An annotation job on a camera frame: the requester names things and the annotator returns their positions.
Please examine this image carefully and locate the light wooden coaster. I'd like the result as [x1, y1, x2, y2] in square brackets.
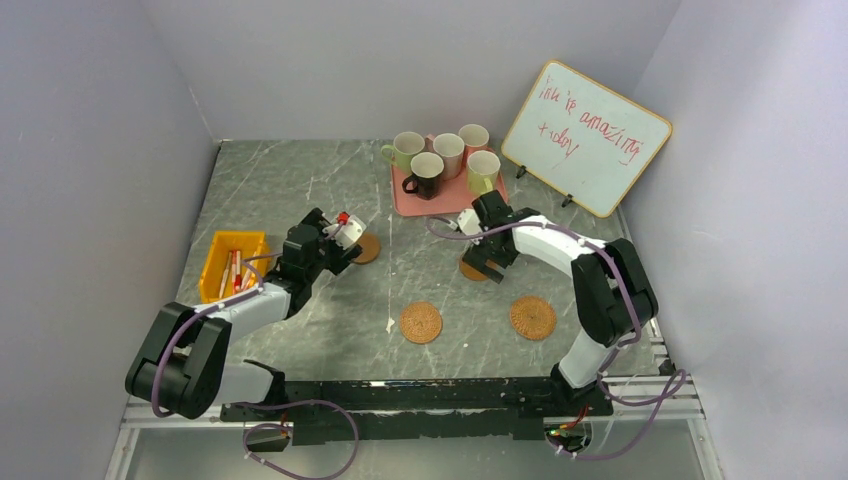
[458, 259, 488, 282]

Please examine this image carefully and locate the dark brown wooden coaster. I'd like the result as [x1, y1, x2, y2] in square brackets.
[352, 232, 381, 265]

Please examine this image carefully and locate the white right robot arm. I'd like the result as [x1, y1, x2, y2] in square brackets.
[456, 191, 658, 415]

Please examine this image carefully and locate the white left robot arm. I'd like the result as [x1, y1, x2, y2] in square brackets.
[124, 208, 367, 420]

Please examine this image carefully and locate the pink serving tray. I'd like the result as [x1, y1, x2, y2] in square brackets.
[390, 166, 478, 217]

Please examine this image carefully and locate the green mug front right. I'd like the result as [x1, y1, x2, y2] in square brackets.
[466, 150, 501, 196]

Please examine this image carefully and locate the green mug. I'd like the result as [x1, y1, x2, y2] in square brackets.
[380, 131, 426, 174]
[466, 150, 501, 196]

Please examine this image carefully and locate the yellow plastic bin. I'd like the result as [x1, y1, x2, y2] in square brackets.
[198, 230, 270, 303]

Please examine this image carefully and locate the pink mug back right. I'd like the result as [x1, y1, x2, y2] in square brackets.
[457, 124, 491, 162]

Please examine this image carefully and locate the pink mug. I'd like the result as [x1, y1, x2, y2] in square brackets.
[457, 124, 491, 162]
[431, 133, 465, 180]

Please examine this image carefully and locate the pink mug centre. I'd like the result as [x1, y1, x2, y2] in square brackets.
[431, 133, 465, 180]

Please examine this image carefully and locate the black mug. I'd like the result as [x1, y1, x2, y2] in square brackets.
[401, 152, 444, 200]

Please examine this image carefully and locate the red white marker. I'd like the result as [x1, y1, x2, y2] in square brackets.
[229, 249, 242, 294]

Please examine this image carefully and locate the green mug back left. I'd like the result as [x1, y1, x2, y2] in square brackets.
[380, 131, 426, 174]

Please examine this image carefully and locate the whiteboard with red writing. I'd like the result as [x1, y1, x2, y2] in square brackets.
[501, 60, 673, 218]

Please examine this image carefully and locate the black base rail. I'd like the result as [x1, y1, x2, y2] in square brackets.
[220, 376, 614, 446]

